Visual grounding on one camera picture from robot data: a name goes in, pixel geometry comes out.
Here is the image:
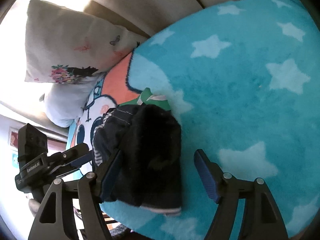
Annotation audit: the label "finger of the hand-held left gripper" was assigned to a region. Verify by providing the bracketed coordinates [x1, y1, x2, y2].
[49, 166, 82, 180]
[49, 143, 95, 168]

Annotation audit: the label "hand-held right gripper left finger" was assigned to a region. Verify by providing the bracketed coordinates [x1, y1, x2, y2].
[27, 148, 123, 240]

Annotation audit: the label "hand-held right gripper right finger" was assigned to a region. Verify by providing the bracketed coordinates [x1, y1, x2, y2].
[194, 149, 290, 240]

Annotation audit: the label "dark pants with striped lining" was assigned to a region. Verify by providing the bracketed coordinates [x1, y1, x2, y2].
[91, 87, 183, 217]

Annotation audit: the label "person's left hand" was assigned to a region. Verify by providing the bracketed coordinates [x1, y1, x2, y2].
[28, 198, 42, 215]

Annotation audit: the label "grey plush pillow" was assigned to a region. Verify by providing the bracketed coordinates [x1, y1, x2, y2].
[39, 76, 105, 128]

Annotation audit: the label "blue cartoon printed blanket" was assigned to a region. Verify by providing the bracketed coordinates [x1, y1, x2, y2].
[66, 0, 320, 240]

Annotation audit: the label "cream floral printed cushion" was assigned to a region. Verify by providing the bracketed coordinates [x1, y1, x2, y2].
[24, 0, 140, 83]

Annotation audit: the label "beige sofa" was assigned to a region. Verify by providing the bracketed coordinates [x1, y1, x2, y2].
[82, 0, 285, 39]

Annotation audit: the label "red wall picture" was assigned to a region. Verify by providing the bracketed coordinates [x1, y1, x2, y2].
[9, 127, 19, 147]

